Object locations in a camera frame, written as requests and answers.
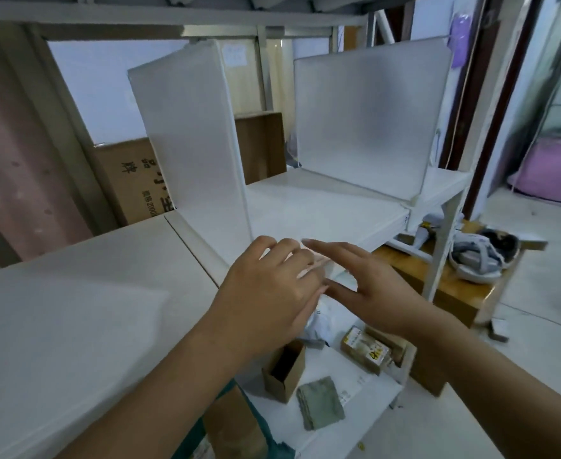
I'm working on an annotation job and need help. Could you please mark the grey-green folded cloth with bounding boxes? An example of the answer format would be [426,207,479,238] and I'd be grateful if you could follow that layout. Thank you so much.
[296,376,346,432]

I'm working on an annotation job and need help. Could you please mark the person's right forearm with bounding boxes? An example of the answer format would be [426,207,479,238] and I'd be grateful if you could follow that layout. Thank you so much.
[407,308,561,459]

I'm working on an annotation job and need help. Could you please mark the large printed cardboard box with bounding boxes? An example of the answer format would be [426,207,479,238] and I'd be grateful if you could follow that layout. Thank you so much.
[93,137,177,226]

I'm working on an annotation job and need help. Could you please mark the wooden stool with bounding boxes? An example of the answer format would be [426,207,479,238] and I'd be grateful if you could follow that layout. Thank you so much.
[371,219,503,398]

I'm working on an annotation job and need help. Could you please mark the brown wooden crate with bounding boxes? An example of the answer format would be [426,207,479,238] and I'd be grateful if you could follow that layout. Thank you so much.
[234,112,288,185]

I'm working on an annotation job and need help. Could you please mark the small open cardboard box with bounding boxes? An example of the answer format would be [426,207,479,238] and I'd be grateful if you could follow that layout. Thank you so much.
[262,339,306,404]

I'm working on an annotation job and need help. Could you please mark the crumpled white plastic bag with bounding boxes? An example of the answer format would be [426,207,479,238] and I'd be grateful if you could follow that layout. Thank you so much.
[302,301,341,350]

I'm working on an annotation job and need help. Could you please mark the grey and white shoes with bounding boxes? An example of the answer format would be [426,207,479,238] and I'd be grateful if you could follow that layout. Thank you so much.
[447,228,521,285]

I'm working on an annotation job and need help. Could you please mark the dark brown door frame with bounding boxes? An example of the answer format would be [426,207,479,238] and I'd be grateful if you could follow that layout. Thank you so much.
[441,0,546,221]

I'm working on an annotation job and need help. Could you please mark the pink dotted curtain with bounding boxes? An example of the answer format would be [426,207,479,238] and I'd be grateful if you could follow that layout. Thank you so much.
[0,42,95,279]

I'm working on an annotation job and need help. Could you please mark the small grey block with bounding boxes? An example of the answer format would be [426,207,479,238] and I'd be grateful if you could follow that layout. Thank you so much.
[488,318,510,343]

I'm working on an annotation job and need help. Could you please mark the wide white foam board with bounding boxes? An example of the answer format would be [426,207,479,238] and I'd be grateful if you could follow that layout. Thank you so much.
[293,36,454,202]

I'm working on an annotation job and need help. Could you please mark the person's right hand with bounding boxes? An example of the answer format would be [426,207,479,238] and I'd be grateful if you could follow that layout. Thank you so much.
[302,239,435,343]

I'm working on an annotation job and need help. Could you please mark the person's left forearm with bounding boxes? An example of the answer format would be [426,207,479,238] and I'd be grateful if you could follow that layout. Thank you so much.
[53,322,244,459]

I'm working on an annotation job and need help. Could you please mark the person's left hand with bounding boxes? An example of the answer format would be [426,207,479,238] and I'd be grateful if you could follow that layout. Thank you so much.
[199,235,330,374]

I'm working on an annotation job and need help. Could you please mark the plain brown cardboard box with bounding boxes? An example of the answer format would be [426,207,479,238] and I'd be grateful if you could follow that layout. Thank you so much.
[203,384,268,459]

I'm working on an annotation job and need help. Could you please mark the white metal shelf rack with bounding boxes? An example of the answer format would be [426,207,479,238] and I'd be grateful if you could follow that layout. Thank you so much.
[0,0,532,304]

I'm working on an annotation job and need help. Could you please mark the narrow white foam board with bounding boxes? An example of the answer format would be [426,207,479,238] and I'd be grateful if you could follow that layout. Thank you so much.
[127,40,253,256]

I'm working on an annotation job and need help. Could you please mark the small yellow printed box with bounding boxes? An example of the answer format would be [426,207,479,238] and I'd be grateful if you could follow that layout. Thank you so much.
[341,325,392,376]

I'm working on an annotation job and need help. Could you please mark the purple hanging item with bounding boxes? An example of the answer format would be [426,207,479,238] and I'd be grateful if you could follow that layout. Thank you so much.
[449,12,473,69]

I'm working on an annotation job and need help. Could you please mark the pink storage bag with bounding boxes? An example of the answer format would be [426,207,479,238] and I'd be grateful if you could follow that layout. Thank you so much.
[506,135,561,205]

